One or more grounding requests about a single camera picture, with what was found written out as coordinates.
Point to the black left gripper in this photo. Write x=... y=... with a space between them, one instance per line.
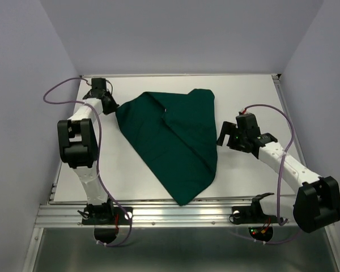
x=114 y=104

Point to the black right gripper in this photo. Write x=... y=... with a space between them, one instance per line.
x=228 y=128

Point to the green surgical drape cloth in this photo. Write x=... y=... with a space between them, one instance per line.
x=175 y=135

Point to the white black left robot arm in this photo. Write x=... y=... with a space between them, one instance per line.
x=79 y=149

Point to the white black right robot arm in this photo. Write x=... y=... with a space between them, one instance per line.
x=316 y=203

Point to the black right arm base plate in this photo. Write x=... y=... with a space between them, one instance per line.
x=249 y=215

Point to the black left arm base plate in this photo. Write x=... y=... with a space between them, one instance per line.
x=117 y=217

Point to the aluminium front rail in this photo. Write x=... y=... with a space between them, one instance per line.
x=150 y=214

